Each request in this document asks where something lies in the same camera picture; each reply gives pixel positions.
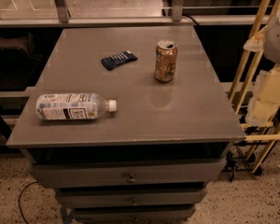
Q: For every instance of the clear plastic water bottle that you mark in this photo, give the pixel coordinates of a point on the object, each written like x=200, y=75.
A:
x=73, y=106

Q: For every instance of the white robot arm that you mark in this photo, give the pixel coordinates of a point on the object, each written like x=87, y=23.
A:
x=265, y=100

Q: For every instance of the grey drawer cabinet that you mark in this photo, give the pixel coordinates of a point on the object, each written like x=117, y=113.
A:
x=188, y=118

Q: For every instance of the orange soda can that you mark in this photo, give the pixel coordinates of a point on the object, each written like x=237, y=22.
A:
x=166, y=54

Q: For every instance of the top grey drawer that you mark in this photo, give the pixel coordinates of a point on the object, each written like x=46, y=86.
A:
x=129, y=173

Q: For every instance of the grey drawer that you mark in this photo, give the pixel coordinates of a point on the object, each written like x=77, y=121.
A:
x=134, y=214
x=129, y=173
x=130, y=197

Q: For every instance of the middle grey drawer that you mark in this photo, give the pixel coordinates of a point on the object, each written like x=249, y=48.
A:
x=130, y=197

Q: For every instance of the bottom grey drawer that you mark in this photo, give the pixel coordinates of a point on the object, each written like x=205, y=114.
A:
x=134, y=214

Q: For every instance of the yellow wooden rack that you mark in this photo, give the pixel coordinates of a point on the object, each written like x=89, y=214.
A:
x=260, y=139

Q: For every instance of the right metal post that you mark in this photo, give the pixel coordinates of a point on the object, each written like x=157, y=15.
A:
x=177, y=9

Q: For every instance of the metal post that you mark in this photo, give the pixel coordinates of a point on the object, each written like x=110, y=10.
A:
x=62, y=11
x=177, y=9

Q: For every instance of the left metal post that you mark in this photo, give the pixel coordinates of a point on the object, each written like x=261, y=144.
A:
x=62, y=11

